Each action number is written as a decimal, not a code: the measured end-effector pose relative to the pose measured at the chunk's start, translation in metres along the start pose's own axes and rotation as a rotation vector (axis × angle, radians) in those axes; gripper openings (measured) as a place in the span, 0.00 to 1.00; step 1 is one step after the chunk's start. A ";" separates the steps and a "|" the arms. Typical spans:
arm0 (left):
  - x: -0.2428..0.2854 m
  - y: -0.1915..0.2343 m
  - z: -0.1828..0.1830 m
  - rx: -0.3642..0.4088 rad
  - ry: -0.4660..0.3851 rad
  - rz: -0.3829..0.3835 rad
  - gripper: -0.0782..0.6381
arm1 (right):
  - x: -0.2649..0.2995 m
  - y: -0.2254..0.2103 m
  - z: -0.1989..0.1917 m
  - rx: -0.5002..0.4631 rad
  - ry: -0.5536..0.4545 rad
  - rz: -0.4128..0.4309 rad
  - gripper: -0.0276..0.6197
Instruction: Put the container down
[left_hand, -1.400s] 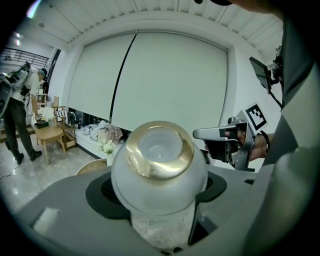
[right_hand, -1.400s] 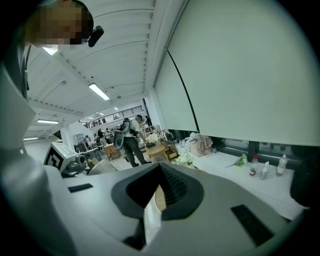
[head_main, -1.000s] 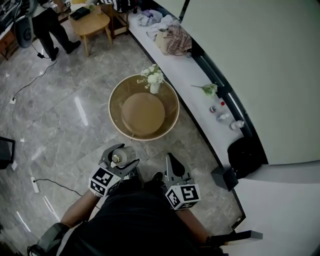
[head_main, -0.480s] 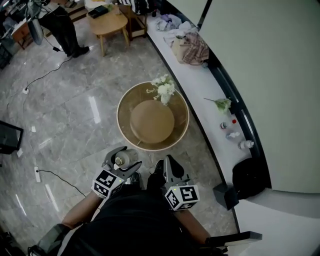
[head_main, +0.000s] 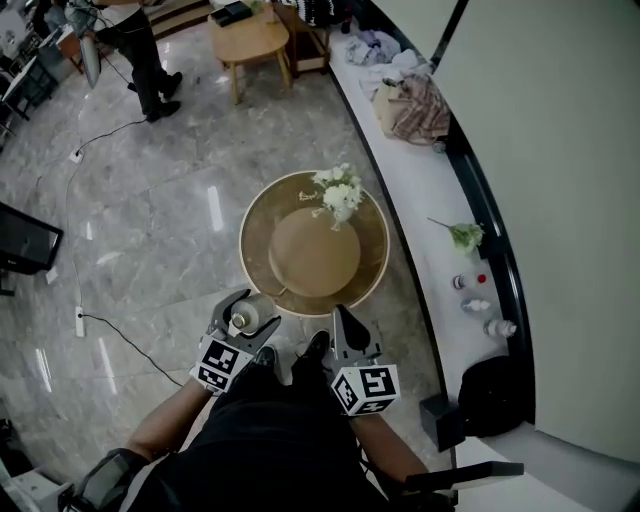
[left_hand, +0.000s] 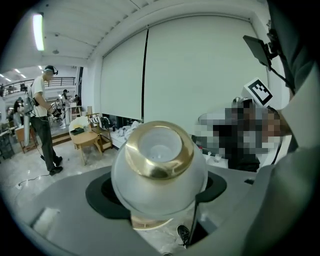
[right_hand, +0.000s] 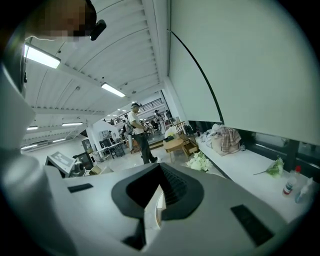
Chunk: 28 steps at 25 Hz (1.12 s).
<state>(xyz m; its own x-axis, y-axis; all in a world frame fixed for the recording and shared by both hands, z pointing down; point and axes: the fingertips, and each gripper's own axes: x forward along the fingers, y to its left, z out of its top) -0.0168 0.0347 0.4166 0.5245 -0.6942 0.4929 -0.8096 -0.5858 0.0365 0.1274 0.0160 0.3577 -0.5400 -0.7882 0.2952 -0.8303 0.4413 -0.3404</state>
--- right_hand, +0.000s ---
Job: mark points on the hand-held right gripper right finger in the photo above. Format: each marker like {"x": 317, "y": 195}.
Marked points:
{"x": 212, "y": 225}

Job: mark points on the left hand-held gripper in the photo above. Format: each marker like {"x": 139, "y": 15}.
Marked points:
{"x": 61, "y": 162}

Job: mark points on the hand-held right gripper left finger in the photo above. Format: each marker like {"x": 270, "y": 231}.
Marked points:
{"x": 100, "y": 212}

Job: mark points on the round glass coffee table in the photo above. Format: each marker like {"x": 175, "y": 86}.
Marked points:
{"x": 161, "y": 207}

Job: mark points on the black cabinet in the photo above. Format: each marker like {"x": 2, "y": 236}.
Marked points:
{"x": 83, "y": 160}

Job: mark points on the cardboard box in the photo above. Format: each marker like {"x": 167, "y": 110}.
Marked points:
{"x": 98, "y": 170}

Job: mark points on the rectangular ceiling light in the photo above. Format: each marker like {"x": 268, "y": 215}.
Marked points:
{"x": 113, "y": 90}
{"x": 72, "y": 124}
{"x": 42, "y": 56}
{"x": 32, "y": 128}

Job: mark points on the white long bench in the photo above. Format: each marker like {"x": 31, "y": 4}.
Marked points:
{"x": 240, "y": 170}

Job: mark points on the white flower bouquet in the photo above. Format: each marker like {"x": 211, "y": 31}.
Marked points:
{"x": 198, "y": 162}

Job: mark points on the beige bag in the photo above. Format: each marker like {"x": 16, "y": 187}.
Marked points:
{"x": 217, "y": 146}

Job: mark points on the loose white flower stem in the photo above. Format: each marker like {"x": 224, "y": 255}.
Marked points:
{"x": 275, "y": 168}

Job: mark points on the plaid cloth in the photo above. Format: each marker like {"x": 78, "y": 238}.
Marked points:
{"x": 231, "y": 140}

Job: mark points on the wooden side table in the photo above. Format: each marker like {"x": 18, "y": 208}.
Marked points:
{"x": 177, "y": 145}

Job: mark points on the red cap bottle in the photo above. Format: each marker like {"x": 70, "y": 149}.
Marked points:
{"x": 291, "y": 182}

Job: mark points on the white clothes pile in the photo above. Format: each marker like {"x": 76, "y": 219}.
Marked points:
{"x": 208, "y": 135}

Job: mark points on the white spray bottle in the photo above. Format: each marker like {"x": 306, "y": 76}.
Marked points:
{"x": 303, "y": 191}

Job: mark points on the white plastic bag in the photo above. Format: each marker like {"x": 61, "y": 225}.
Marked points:
{"x": 172, "y": 131}

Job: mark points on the person's head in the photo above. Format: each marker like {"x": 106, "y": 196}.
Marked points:
{"x": 60, "y": 17}

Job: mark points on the black head-mounted camera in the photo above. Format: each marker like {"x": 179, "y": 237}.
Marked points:
{"x": 98, "y": 30}

